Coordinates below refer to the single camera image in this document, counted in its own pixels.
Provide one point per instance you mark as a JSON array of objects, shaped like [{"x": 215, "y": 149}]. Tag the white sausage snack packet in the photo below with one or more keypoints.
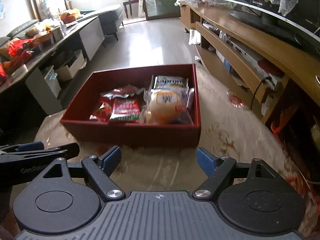
[{"x": 122, "y": 92}]

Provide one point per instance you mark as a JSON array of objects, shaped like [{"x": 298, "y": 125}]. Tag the red plastic bag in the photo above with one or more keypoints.
[{"x": 21, "y": 49}]

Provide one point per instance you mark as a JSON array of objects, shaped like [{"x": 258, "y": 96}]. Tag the white storage bin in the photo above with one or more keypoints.
[{"x": 72, "y": 65}]

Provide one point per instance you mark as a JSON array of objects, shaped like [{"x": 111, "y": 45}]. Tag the red green long snack packet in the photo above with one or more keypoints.
[{"x": 125, "y": 110}]

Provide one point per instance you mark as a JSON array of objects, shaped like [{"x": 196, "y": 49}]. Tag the green white Kaprone packet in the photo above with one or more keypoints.
[{"x": 164, "y": 82}]

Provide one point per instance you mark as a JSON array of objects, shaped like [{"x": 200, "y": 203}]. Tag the dark long side table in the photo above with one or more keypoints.
[{"x": 89, "y": 35}]

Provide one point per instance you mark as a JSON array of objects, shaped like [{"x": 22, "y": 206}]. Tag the black curved television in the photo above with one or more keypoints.
[{"x": 299, "y": 28}]

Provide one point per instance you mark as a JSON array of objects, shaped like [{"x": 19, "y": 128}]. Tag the red Trolli candy bag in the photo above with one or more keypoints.
[{"x": 104, "y": 110}]

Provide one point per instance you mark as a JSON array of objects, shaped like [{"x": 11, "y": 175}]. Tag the wooden TV stand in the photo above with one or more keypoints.
[{"x": 299, "y": 66}]

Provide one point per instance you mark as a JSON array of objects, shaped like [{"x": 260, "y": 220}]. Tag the red cardboard box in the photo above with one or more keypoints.
[{"x": 76, "y": 117}]

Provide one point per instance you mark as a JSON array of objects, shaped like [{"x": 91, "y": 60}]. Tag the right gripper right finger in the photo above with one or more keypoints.
[{"x": 220, "y": 171}]

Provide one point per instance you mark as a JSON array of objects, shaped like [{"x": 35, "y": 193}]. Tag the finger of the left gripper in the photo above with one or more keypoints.
[
  {"x": 32, "y": 146},
  {"x": 67, "y": 151}
]

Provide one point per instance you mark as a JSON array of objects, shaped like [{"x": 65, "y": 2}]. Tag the bread bun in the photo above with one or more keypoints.
[{"x": 168, "y": 106}]

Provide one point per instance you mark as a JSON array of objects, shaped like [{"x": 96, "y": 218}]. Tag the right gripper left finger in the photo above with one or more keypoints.
[{"x": 96, "y": 172}]

